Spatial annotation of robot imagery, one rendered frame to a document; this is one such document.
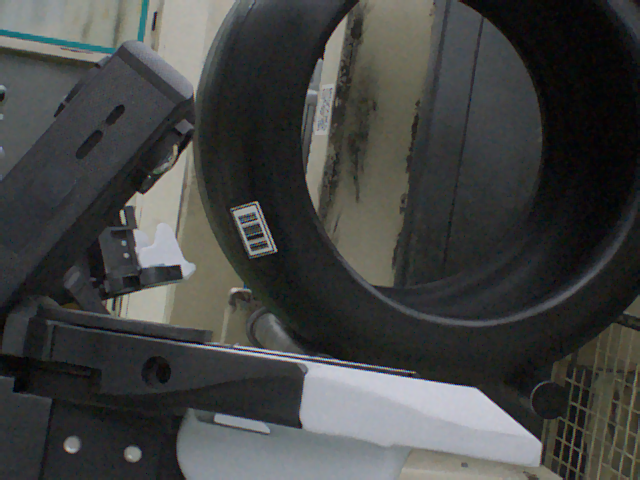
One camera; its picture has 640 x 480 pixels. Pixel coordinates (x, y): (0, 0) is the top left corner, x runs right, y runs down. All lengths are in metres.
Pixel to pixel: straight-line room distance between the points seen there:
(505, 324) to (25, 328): 1.11
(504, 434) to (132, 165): 0.13
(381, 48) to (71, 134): 1.41
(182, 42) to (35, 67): 2.78
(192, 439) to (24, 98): 1.78
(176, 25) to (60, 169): 4.49
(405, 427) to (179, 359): 0.06
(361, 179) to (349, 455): 1.45
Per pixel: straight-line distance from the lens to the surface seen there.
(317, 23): 1.33
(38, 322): 0.32
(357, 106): 1.72
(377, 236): 1.74
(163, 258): 1.19
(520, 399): 1.48
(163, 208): 4.82
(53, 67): 2.08
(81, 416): 0.33
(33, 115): 2.07
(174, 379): 0.29
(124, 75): 0.34
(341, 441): 0.29
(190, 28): 4.84
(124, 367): 0.30
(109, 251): 1.12
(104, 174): 0.34
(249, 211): 1.33
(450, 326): 1.38
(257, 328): 1.65
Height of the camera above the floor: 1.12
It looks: 3 degrees down
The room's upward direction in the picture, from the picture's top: 9 degrees clockwise
